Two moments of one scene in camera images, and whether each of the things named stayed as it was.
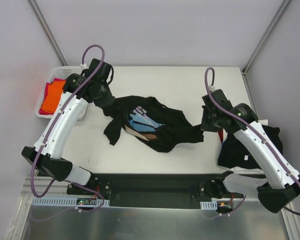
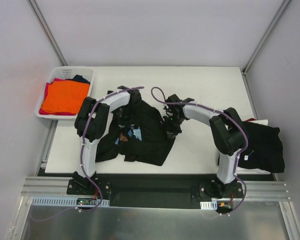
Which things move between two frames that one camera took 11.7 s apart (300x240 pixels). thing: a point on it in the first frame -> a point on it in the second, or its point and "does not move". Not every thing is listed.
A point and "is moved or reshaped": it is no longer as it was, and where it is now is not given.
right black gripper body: [207, 120] -> [172, 127]
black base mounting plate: [149, 190] does not move
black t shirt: [157, 125] is moved or reshaped
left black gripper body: [106, 100] -> [126, 122]
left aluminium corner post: [47, 30] does not move
